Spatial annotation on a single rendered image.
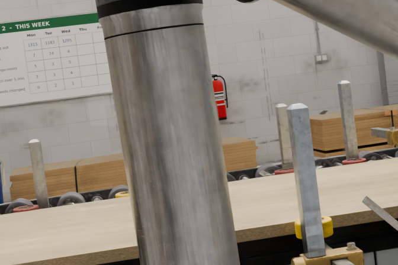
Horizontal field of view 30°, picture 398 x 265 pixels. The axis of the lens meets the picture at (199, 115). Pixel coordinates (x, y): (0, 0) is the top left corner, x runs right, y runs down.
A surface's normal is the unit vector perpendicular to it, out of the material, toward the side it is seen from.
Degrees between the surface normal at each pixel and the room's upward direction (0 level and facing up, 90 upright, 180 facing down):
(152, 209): 91
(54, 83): 90
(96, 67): 90
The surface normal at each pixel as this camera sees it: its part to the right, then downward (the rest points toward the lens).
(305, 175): 0.12, 0.04
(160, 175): -0.25, 0.11
